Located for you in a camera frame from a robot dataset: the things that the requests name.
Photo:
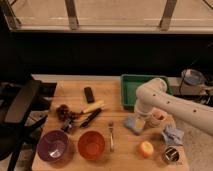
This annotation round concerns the purple bowl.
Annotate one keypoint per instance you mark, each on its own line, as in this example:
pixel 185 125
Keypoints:
pixel 52 146

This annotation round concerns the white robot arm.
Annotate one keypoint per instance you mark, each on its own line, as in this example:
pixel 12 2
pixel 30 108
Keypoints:
pixel 152 94

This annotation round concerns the black rectangular block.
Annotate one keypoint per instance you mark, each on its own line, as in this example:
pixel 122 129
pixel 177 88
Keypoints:
pixel 89 95

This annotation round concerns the silver fork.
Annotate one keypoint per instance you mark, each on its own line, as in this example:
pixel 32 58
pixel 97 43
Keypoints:
pixel 110 126

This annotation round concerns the small dark clamp tool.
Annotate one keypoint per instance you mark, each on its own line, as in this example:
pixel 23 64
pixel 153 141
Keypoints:
pixel 68 125

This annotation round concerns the crumpled blue cloth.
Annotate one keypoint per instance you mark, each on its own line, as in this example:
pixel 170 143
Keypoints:
pixel 172 136

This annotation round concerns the orange bowl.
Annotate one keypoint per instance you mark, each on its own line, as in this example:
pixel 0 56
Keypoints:
pixel 91 145

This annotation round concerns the yellow apple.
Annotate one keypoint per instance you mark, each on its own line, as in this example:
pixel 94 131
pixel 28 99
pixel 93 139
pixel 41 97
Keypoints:
pixel 146 149

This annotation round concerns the metal tin can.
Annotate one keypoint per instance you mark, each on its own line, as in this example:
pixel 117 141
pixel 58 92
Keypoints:
pixel 171 155

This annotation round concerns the black office chair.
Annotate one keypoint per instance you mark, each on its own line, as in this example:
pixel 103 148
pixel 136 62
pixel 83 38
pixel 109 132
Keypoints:
pixel 13 130

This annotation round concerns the green plastic tray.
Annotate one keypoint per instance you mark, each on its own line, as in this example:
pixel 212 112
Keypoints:
pixel 129 84

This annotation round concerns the dark red grapes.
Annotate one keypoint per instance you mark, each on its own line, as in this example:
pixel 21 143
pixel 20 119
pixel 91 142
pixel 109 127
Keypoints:
pixel 63 112

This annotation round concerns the blue sponge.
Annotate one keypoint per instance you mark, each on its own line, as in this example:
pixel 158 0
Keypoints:
pixel 129 123

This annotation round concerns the yellow banana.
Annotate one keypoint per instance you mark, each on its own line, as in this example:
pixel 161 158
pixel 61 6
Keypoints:
pixel 94 106

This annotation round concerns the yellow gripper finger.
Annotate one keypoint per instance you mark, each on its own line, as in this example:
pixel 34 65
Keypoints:
pixel 139 123

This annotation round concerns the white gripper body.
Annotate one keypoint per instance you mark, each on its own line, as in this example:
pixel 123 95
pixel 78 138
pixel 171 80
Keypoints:
pixel 141 115

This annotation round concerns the pink cup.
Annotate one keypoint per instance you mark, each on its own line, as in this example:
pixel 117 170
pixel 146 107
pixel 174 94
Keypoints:
pixel 157 117

